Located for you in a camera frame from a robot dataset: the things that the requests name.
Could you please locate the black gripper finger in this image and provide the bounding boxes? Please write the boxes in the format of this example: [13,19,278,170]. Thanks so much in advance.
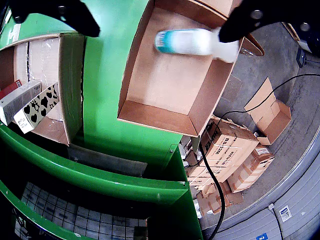
[7,0,101,38]
[218,0,320,44]

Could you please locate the white plastic bottle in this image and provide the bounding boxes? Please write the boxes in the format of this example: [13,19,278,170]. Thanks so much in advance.
[154,26,240,63]

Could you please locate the red brown product box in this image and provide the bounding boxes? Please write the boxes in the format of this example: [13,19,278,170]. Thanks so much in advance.
[0,79,23,100]

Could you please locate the open brown cardboard box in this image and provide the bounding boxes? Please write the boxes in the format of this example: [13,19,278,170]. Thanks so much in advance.
[194,0,265,57]
[117,0,245,154]

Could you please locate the small black box device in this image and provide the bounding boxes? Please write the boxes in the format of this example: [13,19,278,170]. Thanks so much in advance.
[296,48,307,67]

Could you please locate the shallow cardboard tray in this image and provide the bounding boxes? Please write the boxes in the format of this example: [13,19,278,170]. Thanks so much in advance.
[0,32,86,146]

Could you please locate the narrow brown board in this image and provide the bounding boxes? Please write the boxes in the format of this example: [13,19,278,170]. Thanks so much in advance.
[281,21,301,43]

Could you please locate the white cow print carton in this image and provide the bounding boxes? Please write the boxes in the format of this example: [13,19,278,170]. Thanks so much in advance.
[13,83,60,135]

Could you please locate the tall plain white carton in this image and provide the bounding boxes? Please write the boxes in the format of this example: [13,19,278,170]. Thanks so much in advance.
[0,79,42,126]

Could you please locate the small open flapped carton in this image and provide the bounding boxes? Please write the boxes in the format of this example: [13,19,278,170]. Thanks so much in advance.
[243,77,292,146]

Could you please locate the brown printed storage carton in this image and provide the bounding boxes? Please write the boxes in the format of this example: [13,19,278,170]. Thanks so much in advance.
[186,117,260,187]

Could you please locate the green metal shelf rack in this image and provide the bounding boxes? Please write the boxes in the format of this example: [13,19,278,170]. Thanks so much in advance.
[0,122,204,240]

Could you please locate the small brown taped cartons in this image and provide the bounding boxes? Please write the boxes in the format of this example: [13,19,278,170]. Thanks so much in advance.
[193,181,245,219]

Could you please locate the white printed label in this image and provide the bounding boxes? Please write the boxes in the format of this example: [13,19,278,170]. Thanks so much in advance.
[278,204,293,223]

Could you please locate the thin black power cord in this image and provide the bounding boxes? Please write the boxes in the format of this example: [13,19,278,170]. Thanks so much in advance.
[216,73,320,126]

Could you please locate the tape-strapped brown carton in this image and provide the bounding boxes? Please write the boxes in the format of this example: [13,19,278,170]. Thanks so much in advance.
[226,146,276,194]

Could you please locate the thin black cable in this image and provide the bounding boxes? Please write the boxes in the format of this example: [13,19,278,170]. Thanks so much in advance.
[198,141,226,240]

